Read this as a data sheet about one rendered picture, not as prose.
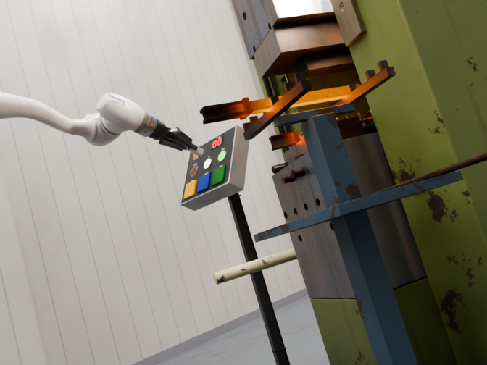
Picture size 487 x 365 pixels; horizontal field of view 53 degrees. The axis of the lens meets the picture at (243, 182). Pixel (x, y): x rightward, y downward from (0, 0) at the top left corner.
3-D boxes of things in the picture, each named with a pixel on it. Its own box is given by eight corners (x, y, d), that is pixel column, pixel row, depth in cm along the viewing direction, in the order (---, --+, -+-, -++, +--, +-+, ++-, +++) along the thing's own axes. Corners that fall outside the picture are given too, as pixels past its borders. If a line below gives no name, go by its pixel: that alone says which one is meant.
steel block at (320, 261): (367, 298, 133) (317, 145, 139) (309, 298, 168) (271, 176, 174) (514, 243, 152) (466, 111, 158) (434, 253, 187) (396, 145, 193)
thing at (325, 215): (340, 215, 84) (337, 204, 85) (255, 242, 121) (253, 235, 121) (464, 179, 96) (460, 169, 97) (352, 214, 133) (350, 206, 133)
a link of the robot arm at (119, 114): (148, 103, 178) (130, 117, 187) (110, 82, 170) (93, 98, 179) (143, 127, 173) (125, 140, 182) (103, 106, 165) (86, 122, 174)
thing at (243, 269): (218, 285, 178) (214, 271, 179) (214, 285, 183) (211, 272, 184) (321, 252, 193) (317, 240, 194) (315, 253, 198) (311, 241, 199)
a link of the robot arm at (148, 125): (142, 126, 174) (156, 133, 177) (147, 106, 178) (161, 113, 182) (130, 135, 181) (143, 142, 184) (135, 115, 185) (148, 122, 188)
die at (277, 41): (281, 52, 159) (272, 26, 160) (261, 78, 178) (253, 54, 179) (385, 37, 173) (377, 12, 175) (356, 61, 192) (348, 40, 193)
